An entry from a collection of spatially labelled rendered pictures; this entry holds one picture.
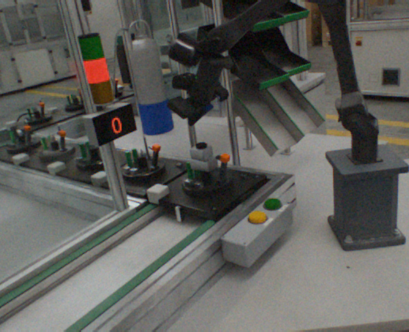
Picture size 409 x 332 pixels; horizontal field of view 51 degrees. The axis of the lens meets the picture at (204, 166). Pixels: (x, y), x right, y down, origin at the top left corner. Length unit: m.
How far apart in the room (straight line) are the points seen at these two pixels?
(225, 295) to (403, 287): 0.37
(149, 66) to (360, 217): 1.28
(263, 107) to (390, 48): 3.93
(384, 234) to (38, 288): 0.79
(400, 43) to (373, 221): 4.22
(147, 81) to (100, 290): 1.26
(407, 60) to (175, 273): 4.55
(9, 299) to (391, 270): 0.81
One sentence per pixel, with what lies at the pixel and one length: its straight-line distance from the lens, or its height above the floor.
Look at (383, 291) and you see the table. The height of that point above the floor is 0.86.
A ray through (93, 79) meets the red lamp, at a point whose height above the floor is 1.32.
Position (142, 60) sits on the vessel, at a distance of 2.01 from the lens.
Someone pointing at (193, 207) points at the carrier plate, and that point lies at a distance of 1.08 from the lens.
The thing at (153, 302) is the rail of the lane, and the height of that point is 0.94.
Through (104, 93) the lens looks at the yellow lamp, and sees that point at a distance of 1.03.
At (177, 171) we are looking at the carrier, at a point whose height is 0.97.
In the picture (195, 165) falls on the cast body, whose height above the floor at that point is 1.04.
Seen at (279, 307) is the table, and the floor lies 0.86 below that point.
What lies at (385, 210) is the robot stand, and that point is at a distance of 1.06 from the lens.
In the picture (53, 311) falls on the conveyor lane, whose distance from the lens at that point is 0.96.
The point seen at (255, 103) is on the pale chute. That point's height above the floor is 1.12.
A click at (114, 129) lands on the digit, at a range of 1.04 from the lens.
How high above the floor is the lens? 1.47
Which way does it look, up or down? 22 degrees down
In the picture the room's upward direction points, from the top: 9 degrees counter-clockwise
